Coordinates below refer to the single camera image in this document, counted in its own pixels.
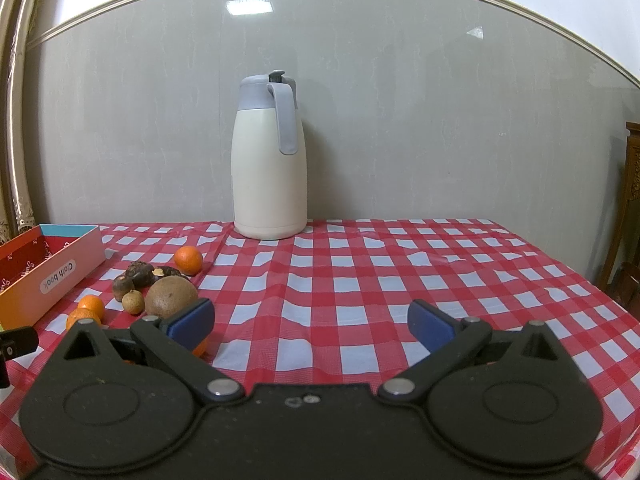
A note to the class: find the cream and grey thermos jug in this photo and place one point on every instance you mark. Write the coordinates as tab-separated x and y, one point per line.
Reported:
268	159

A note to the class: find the red orange cardboard box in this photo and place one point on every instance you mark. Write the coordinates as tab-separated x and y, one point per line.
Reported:
40	266

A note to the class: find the dark wrinkled passion fruit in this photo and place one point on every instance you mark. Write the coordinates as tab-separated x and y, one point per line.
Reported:
140	273

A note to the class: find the brown water chestnut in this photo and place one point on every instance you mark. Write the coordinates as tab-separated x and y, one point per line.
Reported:
121	286

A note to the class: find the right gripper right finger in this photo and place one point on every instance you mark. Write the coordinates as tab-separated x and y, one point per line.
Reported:
454	345

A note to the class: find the dark wooden cabinet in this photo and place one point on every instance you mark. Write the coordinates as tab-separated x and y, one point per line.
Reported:
623	287

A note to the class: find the large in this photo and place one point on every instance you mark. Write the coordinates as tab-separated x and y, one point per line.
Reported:
81	314

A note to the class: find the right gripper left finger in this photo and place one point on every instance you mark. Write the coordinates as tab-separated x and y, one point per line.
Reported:
148	362

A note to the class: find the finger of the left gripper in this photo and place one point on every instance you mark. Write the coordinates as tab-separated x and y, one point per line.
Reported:
14	344

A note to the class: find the brown kiwi fruit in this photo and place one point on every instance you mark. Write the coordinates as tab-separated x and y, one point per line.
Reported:
169	295

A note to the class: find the small tangerine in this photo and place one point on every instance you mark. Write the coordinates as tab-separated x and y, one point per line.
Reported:
94	304

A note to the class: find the red checkered tablecloth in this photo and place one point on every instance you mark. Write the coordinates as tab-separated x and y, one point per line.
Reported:
330	305

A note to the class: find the small tan longan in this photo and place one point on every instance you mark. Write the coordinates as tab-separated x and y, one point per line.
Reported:
133	302

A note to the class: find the beige curtain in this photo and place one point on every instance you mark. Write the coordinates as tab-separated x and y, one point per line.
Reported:
17	215

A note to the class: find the dark water chestnut with stem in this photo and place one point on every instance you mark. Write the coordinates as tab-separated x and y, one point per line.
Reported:
159	272

